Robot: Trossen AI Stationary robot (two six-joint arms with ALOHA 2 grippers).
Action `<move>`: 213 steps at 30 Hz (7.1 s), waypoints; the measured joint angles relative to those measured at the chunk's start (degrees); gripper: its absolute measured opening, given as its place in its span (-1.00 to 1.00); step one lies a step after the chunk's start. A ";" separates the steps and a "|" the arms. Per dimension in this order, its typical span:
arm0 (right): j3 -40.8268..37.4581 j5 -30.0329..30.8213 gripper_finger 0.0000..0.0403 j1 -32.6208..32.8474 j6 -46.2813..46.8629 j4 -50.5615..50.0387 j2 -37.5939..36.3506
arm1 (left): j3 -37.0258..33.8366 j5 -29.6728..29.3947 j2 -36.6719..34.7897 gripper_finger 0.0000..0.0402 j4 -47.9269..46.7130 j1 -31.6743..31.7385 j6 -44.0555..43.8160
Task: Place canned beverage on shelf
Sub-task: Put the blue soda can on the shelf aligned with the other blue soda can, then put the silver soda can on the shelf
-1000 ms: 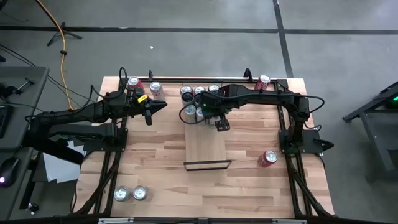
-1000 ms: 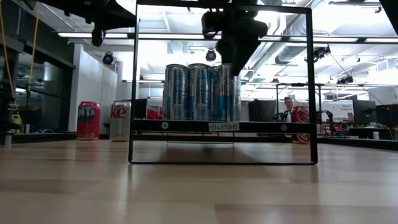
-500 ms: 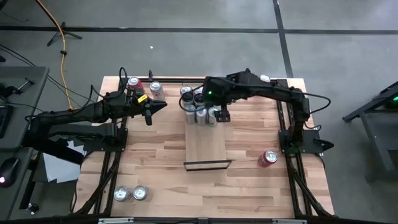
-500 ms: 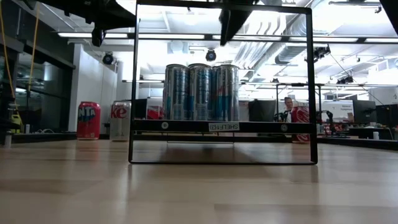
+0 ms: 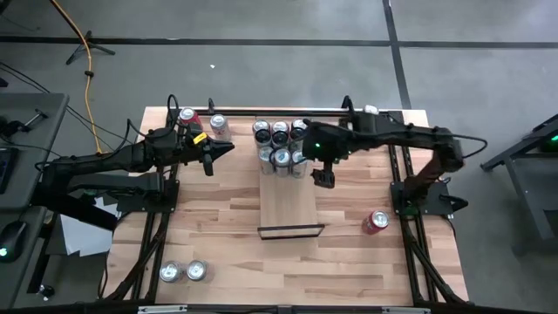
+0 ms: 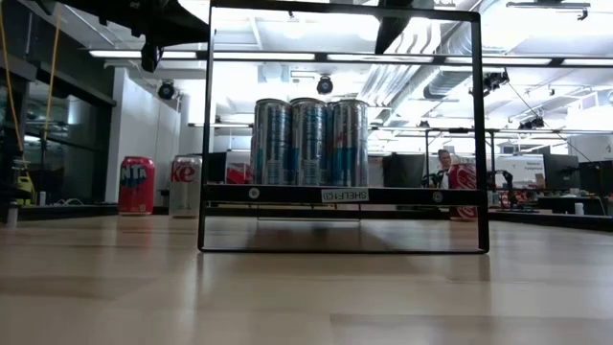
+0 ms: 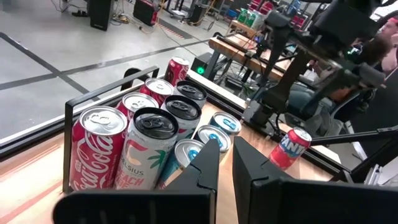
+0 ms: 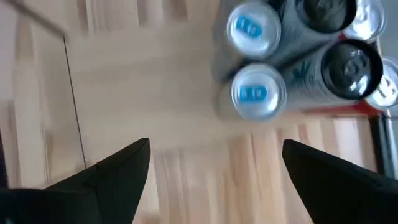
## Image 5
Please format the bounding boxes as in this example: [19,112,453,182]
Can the red Fanta can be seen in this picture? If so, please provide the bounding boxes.
[178,106,204,130]

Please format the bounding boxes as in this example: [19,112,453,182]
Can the black computer mouse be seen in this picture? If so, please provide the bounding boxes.
[0,220,28,264]

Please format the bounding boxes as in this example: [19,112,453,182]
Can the black tripod stand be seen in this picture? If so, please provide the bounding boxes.
[65,29,117,66]

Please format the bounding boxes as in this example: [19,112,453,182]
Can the grey desk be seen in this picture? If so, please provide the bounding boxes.
[0,92,71,309]

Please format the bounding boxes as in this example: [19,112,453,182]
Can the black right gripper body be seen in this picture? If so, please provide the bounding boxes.
[300,119,355,189]

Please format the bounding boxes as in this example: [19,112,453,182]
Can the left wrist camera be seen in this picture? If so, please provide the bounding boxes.
[187,125,209,147]

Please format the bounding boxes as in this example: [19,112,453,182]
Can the white paper sheets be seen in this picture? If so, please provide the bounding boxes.
[58,195,119,258]

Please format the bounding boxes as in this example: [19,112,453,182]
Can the blue silver energy drink can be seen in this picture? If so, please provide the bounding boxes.
[257,146,276,175]

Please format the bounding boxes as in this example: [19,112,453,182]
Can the black keyboard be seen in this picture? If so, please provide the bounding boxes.
[0,146,19,195]

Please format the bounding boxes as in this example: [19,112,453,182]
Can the silver can blue tab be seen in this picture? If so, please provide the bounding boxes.
[290,150,309,179]
[273,147,292,178]

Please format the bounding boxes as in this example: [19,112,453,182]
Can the black metal cart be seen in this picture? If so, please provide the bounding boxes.
[479,112,558,256]

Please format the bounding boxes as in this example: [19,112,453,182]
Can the yellow extension cable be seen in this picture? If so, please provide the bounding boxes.
[49,0,102,154]

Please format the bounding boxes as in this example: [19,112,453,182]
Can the metal clamp tool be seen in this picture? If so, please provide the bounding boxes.
[20,107,50,133]

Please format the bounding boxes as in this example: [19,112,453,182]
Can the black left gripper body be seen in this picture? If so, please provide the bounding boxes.
[172,124,217,178]

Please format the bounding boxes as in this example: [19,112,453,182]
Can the black beam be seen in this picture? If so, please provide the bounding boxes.
[29,181,119,232]

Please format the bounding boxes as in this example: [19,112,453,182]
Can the silver metal bracket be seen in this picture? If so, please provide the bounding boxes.
[381,306,432,314]
[137,304,188,314]

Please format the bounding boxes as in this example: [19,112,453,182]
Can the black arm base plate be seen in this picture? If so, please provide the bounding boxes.
[390,181,470,218]
[116,181,180,215]

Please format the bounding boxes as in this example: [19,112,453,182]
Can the silver soda can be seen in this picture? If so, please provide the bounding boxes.
[159,260,184,283]
[185,259,215,283]

